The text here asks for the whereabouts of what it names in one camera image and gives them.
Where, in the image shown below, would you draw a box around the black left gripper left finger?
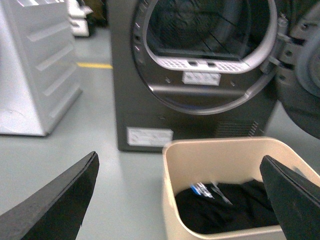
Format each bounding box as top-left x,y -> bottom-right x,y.
0,151 -> 99,240

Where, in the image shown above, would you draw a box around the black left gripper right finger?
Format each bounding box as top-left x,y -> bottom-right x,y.
259,155 -> 320,240

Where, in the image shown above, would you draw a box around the beige plastic laundry hamper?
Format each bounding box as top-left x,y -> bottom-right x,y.
162,136 -> 320,240

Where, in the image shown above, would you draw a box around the black printed t-shirt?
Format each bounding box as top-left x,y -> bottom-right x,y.
175,179 -> 279,235

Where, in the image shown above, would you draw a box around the white appliance with ridges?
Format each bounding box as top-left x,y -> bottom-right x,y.
0,0 -> 81,136

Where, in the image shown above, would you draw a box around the open dryer door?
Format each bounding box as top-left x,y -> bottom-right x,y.
276,0 -> 320,139

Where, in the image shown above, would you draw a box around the dark grey dryer machine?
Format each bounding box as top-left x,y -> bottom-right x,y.
108,0 -> 289,152

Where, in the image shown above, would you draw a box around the white objects in background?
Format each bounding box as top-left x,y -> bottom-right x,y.
66,0 -> 95,37

